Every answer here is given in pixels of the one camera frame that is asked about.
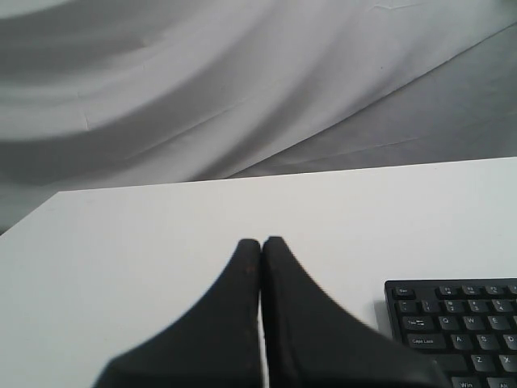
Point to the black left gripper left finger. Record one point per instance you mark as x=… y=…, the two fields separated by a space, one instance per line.
x=215 y=344

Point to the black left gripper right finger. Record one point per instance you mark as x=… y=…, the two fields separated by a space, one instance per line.
x=311 y=341

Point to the black acer keyboard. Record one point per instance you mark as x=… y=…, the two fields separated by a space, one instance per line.
x=467 y=326

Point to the grey backdrop cloth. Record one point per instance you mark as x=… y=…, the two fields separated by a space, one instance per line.
x=106 y=94

